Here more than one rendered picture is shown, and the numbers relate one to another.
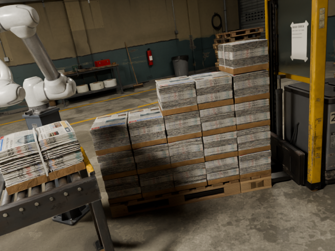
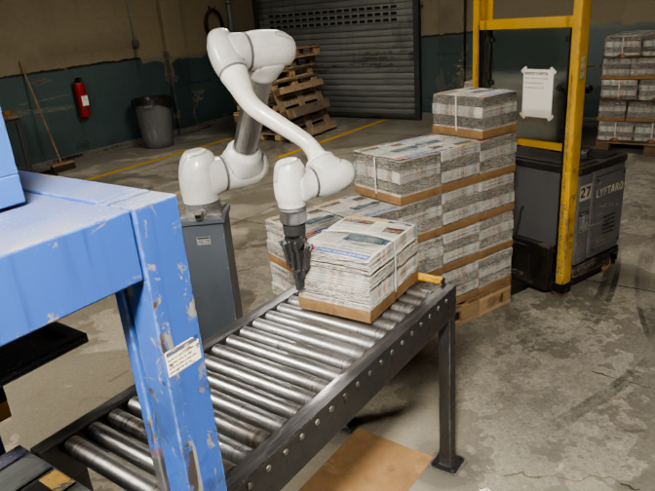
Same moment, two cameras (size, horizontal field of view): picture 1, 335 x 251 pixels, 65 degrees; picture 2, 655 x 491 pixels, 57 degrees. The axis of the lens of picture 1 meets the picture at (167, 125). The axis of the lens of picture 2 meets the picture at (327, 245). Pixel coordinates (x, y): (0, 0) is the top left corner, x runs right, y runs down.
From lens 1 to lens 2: 184 cm
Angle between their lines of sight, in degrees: 28
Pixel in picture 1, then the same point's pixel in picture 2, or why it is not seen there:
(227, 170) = (466, 283)
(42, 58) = not seen: hidden behind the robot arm
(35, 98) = (211, 188)
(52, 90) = (245, 171)
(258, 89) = (505, 160)
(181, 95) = (424, 171)
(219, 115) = (463, 200)
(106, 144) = not seen: hidden behind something
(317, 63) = (576, 125)
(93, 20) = not seen: outside the picture
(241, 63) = (490, 123)
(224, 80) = (472, 148)
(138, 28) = (51, 30)
